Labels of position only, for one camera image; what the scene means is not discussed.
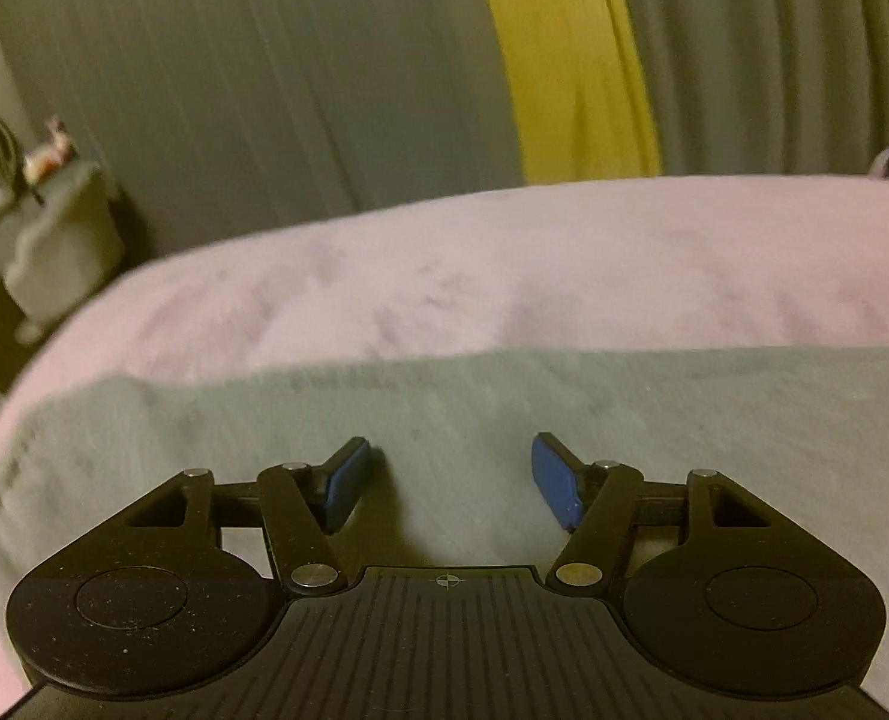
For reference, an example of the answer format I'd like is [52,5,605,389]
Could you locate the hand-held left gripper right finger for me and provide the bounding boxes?
[532,433,776,597]

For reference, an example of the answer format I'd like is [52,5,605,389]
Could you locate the grey curtain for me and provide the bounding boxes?
[0,0,528,241]
[609,0,889,177]

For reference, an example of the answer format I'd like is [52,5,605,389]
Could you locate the small pink toy figure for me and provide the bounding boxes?
[23,116,77,182]

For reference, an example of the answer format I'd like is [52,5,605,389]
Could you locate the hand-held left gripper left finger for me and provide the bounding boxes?
[118,436,374,597]

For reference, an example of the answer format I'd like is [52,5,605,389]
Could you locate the grey draped cloth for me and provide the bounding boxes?
[2,161,127,342]

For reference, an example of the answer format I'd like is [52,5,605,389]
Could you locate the grey pants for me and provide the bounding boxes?
[0,349,889,720]

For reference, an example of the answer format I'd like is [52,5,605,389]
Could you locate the yellow curtain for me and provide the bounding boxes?
[471,0,665,185]

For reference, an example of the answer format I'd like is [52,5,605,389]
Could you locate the pink blanket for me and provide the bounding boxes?
[0,172,889,720]

